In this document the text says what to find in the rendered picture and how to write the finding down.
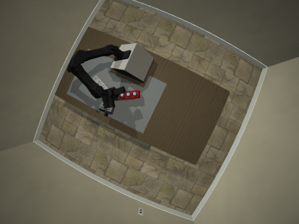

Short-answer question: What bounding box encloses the red tube rack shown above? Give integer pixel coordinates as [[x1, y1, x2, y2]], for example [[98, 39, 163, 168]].
[[118, 90, 140, 100]]

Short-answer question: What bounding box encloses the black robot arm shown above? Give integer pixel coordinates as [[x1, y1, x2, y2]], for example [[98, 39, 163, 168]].
[[67, 44, 131, 108]]

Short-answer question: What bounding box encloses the grey control panel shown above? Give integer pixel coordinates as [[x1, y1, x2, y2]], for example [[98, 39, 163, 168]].
[[99, 102, 115, 116]]

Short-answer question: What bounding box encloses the grey flat mat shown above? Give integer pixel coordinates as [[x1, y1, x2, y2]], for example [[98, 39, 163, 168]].
[[67, 56, 167, 133]]

